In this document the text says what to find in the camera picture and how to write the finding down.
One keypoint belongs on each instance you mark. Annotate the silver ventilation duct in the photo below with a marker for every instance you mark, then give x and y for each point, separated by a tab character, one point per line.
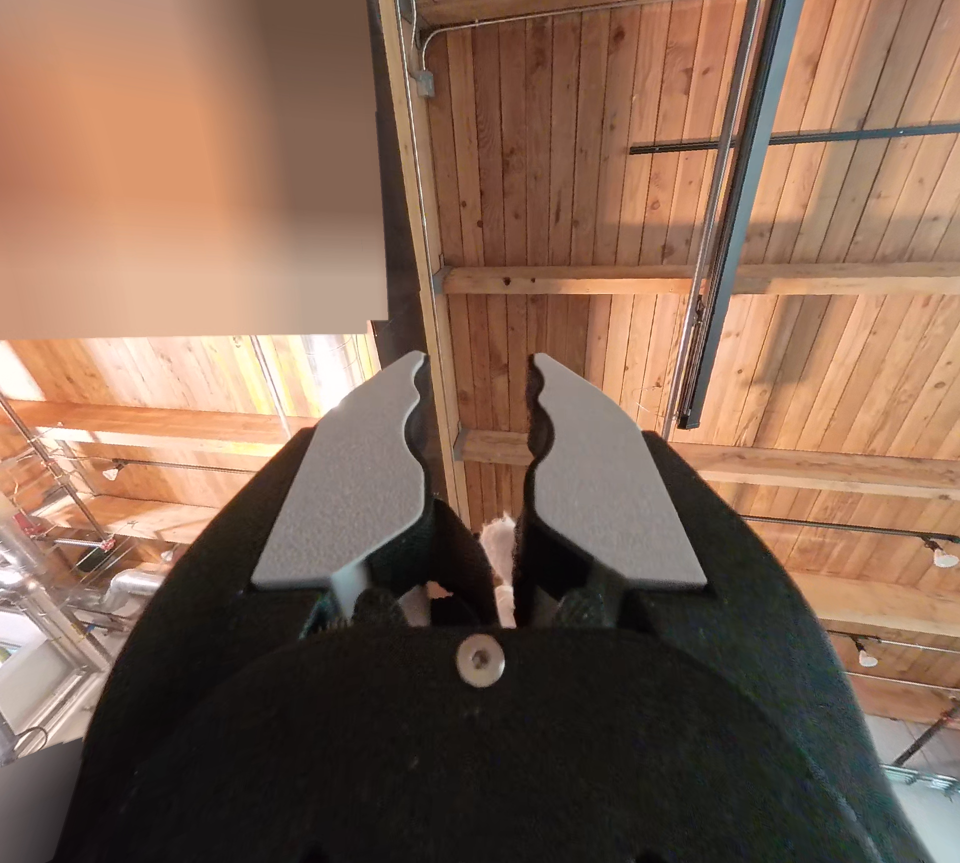
127	582

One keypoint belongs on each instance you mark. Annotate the black lighting track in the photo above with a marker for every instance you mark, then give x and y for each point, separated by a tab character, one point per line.
825	137
746	165

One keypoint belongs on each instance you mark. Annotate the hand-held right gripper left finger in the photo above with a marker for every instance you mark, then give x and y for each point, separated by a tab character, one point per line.
352	488

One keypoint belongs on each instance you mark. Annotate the white track spot lamp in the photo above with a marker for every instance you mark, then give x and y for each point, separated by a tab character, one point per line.
868	655
943	554

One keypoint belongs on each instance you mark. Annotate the grey junction box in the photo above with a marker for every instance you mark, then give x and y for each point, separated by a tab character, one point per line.
426	84

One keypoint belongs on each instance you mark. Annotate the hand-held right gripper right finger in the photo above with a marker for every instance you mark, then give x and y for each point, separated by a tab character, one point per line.
607	495

